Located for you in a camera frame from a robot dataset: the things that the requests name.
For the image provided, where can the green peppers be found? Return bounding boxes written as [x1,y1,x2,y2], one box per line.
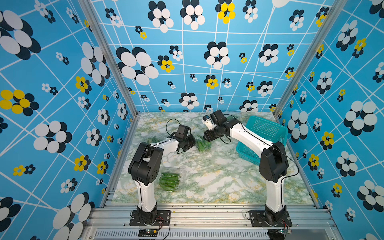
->
[147,136,161,144]
[159,173,181,192]
[195,135,212,153]

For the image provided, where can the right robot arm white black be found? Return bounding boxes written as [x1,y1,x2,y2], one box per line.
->
[202,119,289,226]

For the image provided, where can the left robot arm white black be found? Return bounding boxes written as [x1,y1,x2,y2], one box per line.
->
[128,134,196,225]

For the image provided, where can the teal plastic basket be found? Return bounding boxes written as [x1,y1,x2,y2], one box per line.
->
[236,116,288,166]

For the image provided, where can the green circuit board left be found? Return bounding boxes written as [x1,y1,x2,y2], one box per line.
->
[138,229,159,239]

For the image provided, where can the circuit board right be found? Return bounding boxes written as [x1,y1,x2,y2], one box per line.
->
[268,229,291,240]

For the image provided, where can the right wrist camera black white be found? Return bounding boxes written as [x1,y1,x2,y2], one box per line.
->
[202,110,228,131]

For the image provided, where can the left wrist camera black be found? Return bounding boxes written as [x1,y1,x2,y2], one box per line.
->
[174,125,191,140]

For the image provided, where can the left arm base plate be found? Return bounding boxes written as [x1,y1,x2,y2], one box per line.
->
[129,208,171,227]

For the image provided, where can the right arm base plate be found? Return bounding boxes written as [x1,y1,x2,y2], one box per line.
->
[246,210,293,228]

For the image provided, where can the aluminium corner post left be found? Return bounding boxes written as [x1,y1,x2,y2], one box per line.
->
[79,0,138,119]

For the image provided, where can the aluminium corner post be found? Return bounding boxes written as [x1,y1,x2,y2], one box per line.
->
[274,0,348,120]
[79,0,138,119]

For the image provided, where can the aluminium corner post right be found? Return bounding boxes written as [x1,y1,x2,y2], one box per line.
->
[274,0,348,120]

